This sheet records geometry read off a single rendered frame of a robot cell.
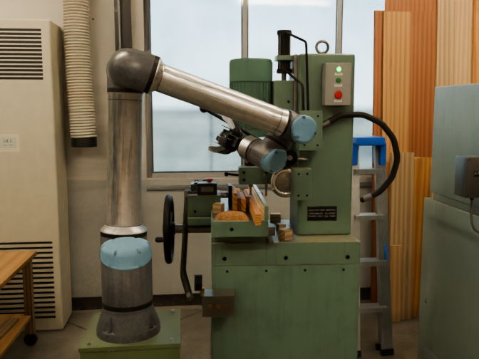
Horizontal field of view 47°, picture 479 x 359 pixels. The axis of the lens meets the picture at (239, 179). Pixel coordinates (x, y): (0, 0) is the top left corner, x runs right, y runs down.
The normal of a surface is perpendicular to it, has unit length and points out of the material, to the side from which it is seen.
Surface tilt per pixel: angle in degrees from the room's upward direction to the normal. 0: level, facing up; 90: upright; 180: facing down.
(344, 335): 90
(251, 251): 90
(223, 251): 90
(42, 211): 90
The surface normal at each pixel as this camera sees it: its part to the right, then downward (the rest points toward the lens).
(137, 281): 0.56, 0.09
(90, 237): 0.11, 0.13
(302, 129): 0.33, 0.14
